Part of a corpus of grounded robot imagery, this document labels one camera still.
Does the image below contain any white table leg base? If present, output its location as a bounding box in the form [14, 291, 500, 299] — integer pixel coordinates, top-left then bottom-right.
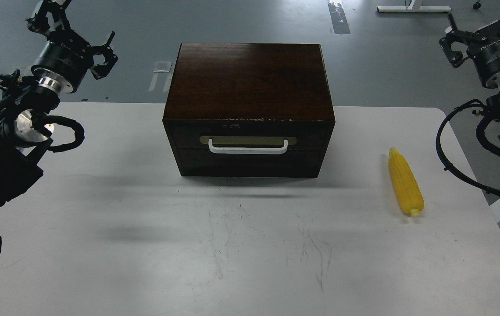
[376, 0, 452, 13]

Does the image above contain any wooden drawer with white handle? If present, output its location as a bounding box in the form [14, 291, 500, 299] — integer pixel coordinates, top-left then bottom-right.
[168, 131, 332, 178]

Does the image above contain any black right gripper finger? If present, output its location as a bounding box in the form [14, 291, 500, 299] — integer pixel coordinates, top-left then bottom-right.
[439, 13, 479, 68]

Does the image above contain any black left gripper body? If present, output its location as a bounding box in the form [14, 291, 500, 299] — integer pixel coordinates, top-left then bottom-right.
[31, 31, 93, 93]

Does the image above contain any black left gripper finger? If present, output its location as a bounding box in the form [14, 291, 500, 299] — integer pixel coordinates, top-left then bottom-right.
[27, 0, 71, 36]
[89, 31, 118, 80]

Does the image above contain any dark wooden drawer cabinet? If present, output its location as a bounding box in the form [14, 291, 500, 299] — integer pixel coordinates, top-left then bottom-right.
[162, 43, 336, 178]

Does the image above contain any yellow corn cob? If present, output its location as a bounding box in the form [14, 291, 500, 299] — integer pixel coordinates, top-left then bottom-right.
[388, 147, 425, 217]

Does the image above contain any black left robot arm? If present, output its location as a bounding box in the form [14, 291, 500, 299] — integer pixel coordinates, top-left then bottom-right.
[0, 0, 118, 253]

